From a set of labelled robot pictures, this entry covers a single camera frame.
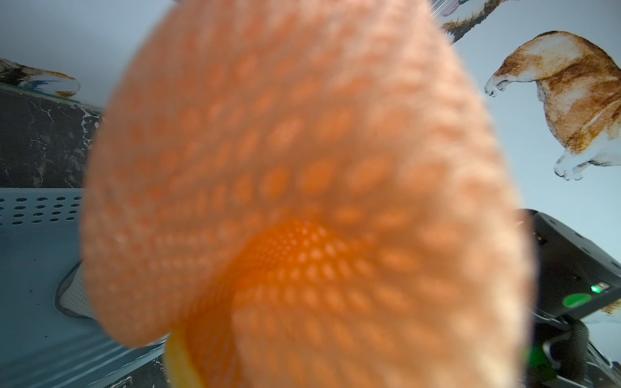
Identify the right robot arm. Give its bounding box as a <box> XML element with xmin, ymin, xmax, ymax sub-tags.
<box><xmin>522</xmin><ymin>210</ymin><xmax>620</xmax><ymax>387</ymax></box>

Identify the light blue perforated plastic basket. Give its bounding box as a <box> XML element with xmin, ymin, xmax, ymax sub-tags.
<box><xmin>1</xmin><ymin>189</ymin><xmax>163</xmax><ymax>387</ymax></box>

